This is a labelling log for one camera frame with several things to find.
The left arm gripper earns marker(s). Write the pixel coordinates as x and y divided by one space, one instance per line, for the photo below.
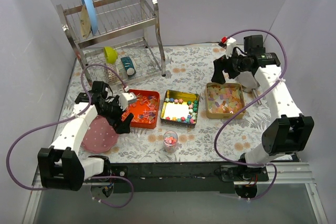
117 114

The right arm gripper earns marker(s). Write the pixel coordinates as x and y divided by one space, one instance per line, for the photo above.
226 64

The orange lollipop tray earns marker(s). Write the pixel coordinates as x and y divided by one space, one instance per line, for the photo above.
146 109

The metal scoop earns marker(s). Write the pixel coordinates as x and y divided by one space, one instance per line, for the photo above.
248 83

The clear drinking glass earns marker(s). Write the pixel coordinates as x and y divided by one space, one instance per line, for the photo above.
170 141

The dark tin of star candies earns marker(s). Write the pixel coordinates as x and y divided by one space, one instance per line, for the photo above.
180 109

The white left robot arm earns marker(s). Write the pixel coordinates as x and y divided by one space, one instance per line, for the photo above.
59 165

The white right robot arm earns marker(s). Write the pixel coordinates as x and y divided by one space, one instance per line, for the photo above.
290 129

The gold tin of flat candies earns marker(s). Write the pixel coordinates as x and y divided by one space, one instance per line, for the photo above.
223 100

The pink dotted plate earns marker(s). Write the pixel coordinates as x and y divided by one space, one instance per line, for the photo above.
100 136

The patterned beige cup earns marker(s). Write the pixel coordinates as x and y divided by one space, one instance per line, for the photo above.
110 76

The floral table mat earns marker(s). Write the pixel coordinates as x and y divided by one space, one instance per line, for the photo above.
189 69

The teal patterned cup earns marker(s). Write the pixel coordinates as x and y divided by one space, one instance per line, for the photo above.
128 66

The green bowl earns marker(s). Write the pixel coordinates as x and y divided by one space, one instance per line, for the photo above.
110 55

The metal dish rack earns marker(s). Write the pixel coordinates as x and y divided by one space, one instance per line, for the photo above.
133 26

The beige plate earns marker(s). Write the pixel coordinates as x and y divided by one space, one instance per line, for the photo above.
85 23

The blue plate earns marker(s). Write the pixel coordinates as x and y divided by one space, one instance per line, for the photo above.
92 15

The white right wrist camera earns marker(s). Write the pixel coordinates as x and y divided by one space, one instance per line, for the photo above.
229 43

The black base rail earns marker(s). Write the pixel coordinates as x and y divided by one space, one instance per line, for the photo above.
180 176

